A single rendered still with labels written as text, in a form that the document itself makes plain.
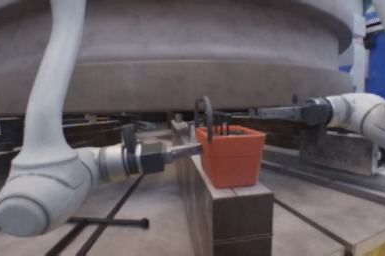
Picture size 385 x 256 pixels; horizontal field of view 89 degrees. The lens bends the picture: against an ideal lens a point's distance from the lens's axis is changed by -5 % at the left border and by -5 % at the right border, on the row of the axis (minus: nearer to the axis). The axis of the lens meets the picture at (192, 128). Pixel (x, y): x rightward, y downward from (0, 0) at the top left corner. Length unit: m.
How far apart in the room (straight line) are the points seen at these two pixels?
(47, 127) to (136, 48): 1.00
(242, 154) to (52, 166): 0.37
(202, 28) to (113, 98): 0.67
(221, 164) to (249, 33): 1.14
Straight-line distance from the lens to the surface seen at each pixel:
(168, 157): 0.51
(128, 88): 1.18
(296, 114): 0.60
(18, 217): 0.39
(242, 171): 0.50
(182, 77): 1.15
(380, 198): 1.55
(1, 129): 1.47
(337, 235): 1.15
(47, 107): 0.42
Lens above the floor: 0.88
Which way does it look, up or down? 7 degrees down
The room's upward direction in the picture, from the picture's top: 2 degrees counter-clockwise
